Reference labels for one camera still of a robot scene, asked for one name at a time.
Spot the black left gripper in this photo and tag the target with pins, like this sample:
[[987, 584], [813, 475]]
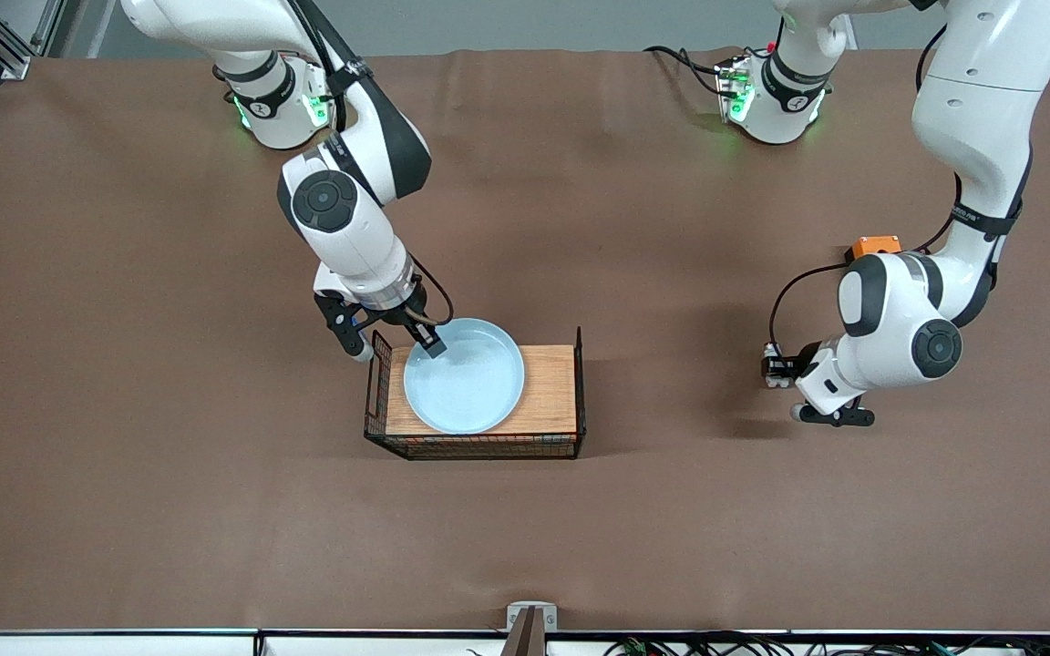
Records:
[[805, 356]]

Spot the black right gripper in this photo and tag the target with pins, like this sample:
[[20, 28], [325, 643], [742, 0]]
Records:
[[402, 314]]

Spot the light blue round plate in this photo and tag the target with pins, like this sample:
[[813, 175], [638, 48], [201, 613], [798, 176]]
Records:
[[470, 383]]

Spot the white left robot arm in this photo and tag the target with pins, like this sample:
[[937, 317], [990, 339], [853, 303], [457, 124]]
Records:
[[981, 91]]

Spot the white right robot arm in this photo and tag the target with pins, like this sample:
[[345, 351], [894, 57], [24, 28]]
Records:
[[274, 109]]

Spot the orange button box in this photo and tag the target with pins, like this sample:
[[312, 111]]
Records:
[[876, 244]]

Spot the brown table cover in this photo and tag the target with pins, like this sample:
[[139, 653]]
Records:
[[215, 547]]

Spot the silver aluminium extrusion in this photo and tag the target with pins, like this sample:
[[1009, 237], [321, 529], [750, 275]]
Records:
[[46, 23]]

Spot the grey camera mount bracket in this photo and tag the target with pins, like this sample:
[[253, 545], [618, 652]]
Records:
[[530, 624]]

